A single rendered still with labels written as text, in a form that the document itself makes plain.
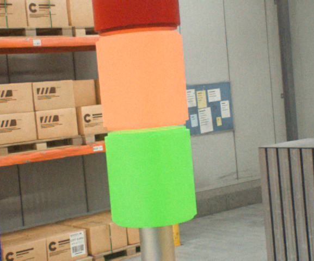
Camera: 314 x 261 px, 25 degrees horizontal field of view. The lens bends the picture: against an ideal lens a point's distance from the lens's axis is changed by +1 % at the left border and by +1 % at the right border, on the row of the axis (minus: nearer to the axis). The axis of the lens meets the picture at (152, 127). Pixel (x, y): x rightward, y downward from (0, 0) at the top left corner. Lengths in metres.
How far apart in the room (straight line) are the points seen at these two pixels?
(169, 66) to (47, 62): 10.19
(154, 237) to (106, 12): 0.13
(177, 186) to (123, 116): 0.05
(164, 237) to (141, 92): 0.09
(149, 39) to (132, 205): 0.09
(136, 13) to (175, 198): 0.10
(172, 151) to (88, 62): 10.58
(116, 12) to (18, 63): 9.96
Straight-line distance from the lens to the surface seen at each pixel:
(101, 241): 9.58
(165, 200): 0.39
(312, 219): 2.18
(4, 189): 10.21
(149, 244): 0.41
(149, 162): 0.39
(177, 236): 10.19
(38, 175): 10.46
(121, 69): 0.39
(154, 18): 0.39
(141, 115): 0.39
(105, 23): 0.40
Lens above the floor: 2.24
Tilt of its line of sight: 3 degrees down
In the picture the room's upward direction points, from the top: 5 degrees counter-clockwise
